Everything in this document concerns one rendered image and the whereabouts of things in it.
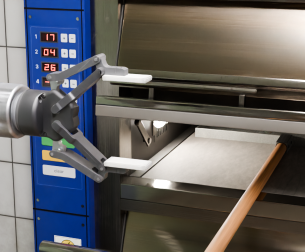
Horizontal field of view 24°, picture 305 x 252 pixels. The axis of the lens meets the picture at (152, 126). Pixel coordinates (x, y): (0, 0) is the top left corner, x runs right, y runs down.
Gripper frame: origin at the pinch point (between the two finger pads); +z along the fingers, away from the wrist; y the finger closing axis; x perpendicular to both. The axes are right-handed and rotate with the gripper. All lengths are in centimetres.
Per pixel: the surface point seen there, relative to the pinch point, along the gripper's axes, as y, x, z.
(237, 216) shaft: 28.5, -37.3, 6.6
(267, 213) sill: 34, -55, 10
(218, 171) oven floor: 31, -72, -7
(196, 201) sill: 33, -55, -7
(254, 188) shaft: 28, -54, 6
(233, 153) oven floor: 31, -89, -7
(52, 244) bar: 31.8, -18.3, -26.1
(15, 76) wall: 7, -55, -55
